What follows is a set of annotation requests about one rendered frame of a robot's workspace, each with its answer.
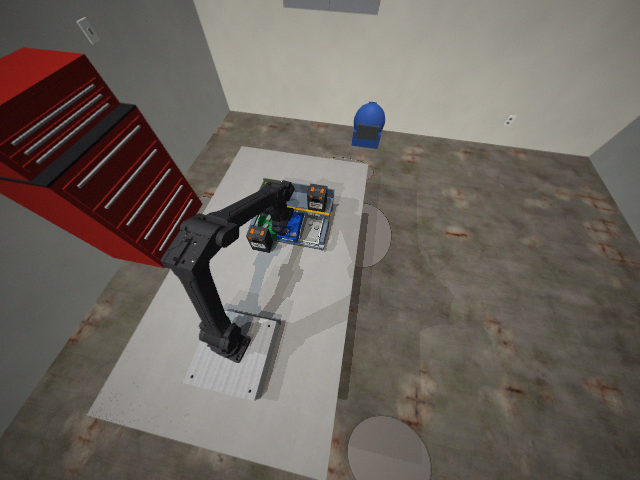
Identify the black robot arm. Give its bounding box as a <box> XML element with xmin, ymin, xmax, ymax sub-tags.
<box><xmin>161</xmin><ymin>180</ymin><xmax>295</xmax><ymax>363</ymax></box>

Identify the green open bin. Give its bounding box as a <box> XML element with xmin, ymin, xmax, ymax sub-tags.
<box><xmin>257</xmin><ymin>214</ymin><xmax>277</xmax><ymax>239</ymax></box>

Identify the blue bin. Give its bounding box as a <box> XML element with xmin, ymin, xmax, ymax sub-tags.
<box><xmin>277</xmin><ymin>212</ymin><xmax>305</xmax><ymax>243</ymax></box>

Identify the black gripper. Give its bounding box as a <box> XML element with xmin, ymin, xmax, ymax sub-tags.
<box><xmin>271</xmin><ymin>207</ymin><xmax>294</xmax><ymax>237</ymax></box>

